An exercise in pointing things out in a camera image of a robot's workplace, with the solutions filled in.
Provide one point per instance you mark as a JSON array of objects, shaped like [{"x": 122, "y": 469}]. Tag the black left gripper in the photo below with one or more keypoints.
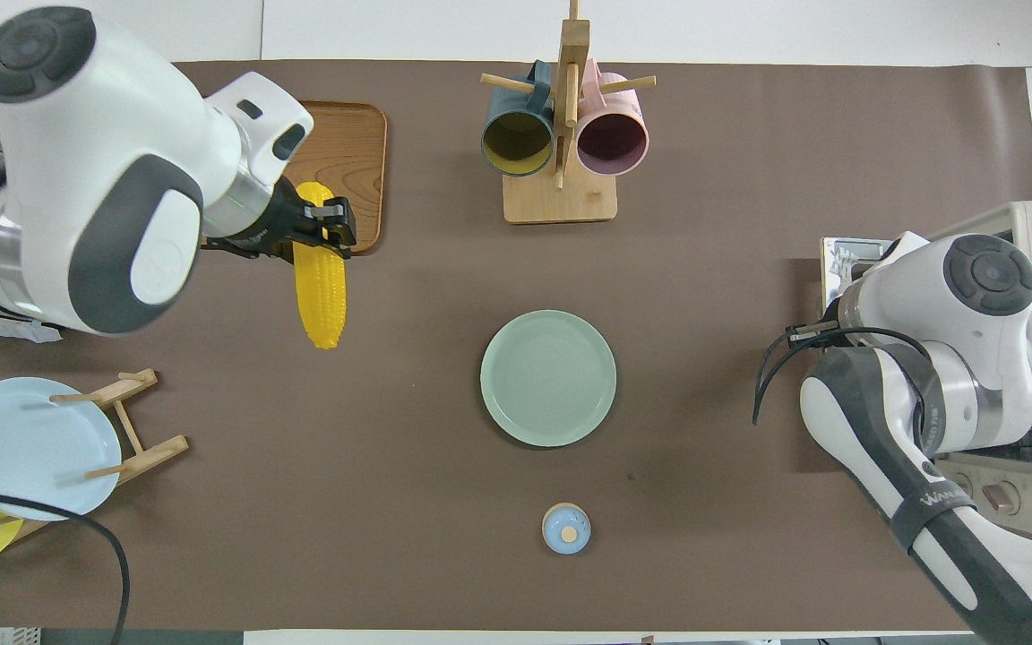
[{"x": 270, "y": 224}]

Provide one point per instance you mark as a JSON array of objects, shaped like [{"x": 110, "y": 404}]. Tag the yellow corn cob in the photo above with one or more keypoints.
[{"x": 323, "y": 296}]

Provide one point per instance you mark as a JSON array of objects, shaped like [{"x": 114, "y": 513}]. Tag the pale green plate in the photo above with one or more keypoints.
[{"x": 547, "y": 376}]

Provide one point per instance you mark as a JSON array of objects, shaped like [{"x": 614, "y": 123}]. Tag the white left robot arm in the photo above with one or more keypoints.
[{"x": 77, "y": 134}]

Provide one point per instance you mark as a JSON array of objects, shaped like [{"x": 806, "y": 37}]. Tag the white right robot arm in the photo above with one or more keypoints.
[{"x": 973, "y": 287}]

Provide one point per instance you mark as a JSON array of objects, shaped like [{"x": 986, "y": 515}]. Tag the brown wooden tray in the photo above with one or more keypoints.
[{"x": 346, "y": 152}]

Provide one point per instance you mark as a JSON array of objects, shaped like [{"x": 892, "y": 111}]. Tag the dark blue mug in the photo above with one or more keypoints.
[{"x": 516, "y": 143}]

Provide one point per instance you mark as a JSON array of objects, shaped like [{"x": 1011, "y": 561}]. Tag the wooden mug tree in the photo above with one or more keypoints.
[{"x": 561, "y": 202}]

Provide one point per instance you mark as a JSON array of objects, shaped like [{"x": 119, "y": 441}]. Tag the brown table mat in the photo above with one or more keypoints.
[{"x": 391, "y": 448}]

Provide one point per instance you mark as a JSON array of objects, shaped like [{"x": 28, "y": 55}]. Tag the pink mug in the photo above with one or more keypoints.
[{"x": 613, "y": 143}]

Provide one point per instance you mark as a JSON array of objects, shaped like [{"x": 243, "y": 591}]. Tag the wooden plate rack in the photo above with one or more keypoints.
[{"x": 144, "y": 457}]

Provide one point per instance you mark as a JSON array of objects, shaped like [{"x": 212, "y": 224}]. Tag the light blue plate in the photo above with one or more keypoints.
[{"x": 32, "y": 448}]

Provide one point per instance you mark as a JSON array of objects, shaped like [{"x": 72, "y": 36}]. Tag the small blue bell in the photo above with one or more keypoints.
[{"x": 566, "y": 528}]

